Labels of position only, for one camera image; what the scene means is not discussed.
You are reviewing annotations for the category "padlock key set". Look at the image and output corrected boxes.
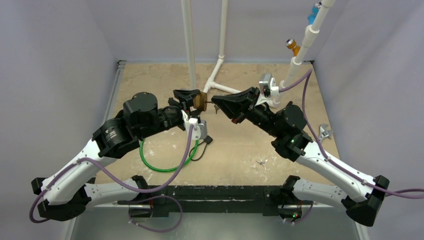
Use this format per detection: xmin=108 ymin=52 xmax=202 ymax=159
xmin=207 ymin=101 xmax=220 ymax=114

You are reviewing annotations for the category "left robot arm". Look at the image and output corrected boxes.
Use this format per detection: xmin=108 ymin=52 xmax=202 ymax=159
xmin=29 ymin=89 xmax=204 ymax=224

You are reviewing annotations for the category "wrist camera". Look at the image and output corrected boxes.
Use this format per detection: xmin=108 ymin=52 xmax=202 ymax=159
xmin=181 ymin=110 xmax=208 ymax=141
xmin=255 ymin=73 xmax=280 ymax=106

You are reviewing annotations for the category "black cable loop lock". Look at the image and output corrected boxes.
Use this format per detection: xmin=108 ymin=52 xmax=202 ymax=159
xmin=189 ymin=135 xmax=213 ymax=162

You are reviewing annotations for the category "aluminium frame rail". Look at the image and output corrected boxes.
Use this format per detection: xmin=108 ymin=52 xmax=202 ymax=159
xmin=99 ymin=60 xmax=127 ymax=127

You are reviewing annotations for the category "orange valve fitting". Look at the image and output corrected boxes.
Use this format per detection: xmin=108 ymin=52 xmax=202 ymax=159
xmin=285 ymin=38 xmax=301 ymax=57

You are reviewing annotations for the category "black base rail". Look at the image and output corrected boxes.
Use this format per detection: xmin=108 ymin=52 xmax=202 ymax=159
xmin=117 ymin=185 xmax=312 ymax=219

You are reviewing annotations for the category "blue valve fitting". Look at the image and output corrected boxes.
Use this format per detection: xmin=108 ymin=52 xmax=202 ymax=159
xmin=307 ymin=1 xmax=322 ymax=25

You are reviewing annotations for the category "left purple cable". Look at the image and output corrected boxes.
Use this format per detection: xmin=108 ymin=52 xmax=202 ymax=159
xmin=29 ymin=124 xmax=195 ymax=224

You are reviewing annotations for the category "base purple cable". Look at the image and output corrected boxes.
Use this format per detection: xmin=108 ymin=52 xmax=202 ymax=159
xmin=128 ymin=193 xmax=184 ymax=233

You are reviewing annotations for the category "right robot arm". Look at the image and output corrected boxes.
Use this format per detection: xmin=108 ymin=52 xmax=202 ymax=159
xmin=211 ymin=87 xmax=390 ymax=227

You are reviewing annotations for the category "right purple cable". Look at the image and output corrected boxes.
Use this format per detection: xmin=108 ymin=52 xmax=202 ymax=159
xmin=278 ymin=68 xmax=424 ymax=200

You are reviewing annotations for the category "white pvc pipe frame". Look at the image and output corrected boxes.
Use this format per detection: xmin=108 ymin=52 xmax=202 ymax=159
xmin=180 ymin=0 xmax=336 ymax=109

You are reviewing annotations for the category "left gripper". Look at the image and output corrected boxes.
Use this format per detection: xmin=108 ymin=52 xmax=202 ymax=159
xmin=137 ymin=91 xmax=202 ymax=140

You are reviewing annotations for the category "brass padlock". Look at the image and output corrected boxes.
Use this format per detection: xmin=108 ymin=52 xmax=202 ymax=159
xmin=193 ymin=91 xmax=208 ymax=112

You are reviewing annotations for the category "green cable lock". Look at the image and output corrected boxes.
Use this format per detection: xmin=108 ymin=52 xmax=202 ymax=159
xmin=138 ymin=140 xmax=201 ymax=173

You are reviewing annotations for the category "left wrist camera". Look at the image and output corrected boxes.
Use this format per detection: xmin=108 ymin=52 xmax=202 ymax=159
xmin=181 ymin=110 xmax=208 ymax=141

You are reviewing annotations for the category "adjustable wrench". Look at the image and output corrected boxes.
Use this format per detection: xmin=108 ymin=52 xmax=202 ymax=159
xmin=318 ymin=123 xmax=334 ymax=142

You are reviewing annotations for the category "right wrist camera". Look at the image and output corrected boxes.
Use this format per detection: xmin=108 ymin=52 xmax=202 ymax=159
xmin=255 ymin=73 xmax=280 ymax=106

